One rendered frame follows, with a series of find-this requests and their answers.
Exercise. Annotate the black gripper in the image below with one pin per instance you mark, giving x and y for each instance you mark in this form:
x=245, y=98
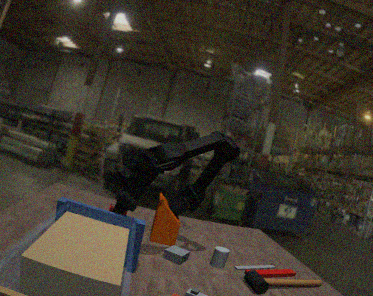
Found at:
x=127, y=199

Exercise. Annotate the black-headed mallet with wooden handle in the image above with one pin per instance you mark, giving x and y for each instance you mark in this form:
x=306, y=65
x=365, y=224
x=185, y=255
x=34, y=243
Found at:
x=260, y=285

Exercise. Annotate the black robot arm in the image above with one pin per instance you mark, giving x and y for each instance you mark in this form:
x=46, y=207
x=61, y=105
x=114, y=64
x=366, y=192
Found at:
x=170, y=156

